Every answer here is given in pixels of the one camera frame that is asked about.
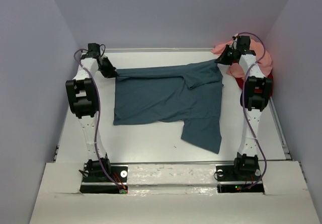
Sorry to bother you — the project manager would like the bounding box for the pink t shirt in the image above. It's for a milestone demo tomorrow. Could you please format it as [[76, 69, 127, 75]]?
[[211, 39, 273, 79]]

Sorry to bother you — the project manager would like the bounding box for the metal right side rail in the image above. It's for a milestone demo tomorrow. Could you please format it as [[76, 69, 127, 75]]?
[[269, 97, 293, 161]]

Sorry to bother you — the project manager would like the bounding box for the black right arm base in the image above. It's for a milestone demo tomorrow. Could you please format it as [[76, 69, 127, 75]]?
[[214, 154, 264, 193]]

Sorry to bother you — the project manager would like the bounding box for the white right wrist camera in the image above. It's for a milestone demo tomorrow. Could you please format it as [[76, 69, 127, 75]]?
[[230, 34, 239, 49]]

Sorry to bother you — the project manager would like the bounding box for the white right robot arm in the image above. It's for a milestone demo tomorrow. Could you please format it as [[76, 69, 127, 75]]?
[[215, 34, 273, 158]]

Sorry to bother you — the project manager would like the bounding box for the metal front table rail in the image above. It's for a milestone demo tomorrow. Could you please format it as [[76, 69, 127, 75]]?
[[111, 160, 234, 165]]

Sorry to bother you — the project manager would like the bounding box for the red t shirt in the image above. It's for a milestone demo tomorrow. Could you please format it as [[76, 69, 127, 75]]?
[[235, 72, 275, 98]]

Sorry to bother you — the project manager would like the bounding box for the teal blue t shirt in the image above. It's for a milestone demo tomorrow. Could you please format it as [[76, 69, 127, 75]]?
[[113, 59, 223, 154]]

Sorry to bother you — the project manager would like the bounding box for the metal table rail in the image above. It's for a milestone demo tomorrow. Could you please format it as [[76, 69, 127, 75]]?
[[105, 48, 212, 53], [111, 160, 234, 165]]

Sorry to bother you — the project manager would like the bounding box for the metal left side rail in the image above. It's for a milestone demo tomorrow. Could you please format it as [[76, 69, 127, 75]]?
[[52, 134, 62, 163]]

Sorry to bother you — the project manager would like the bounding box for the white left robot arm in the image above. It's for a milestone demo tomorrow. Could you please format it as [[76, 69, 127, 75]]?
[[65, 43, 118, 162]]

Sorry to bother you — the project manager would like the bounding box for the metal back table rail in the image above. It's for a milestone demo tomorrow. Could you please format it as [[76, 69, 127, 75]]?
[[105, 48, 212, 53]]

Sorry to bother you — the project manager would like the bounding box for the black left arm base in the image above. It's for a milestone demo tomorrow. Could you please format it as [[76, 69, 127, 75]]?
[[79, 159, 128, 194]]

